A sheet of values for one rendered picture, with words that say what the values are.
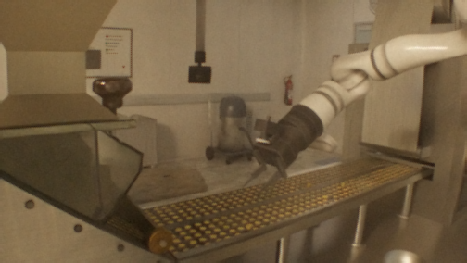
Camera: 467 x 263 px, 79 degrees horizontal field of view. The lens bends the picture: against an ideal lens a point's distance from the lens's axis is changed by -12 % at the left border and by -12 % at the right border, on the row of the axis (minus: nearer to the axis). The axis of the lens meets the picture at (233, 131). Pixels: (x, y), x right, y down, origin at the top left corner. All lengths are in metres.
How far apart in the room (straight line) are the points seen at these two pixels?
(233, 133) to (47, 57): 4.12
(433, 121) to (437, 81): 0.12
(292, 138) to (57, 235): 0.40
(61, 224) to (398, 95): 0.91
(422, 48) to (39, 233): 0.65
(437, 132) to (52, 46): 0.97
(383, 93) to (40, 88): 0.91
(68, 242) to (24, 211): 0.06
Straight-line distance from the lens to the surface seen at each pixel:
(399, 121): 1.03
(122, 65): 4.31
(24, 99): 0.40
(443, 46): 0.64
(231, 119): 4.42
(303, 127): 0.59
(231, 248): 0.52
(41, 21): 0.40
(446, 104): 1.04
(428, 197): 1.10
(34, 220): 0.38
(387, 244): 0.90
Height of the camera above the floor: 1.21
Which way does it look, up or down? 10 degrees down
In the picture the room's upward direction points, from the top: 1 degrees clockwise
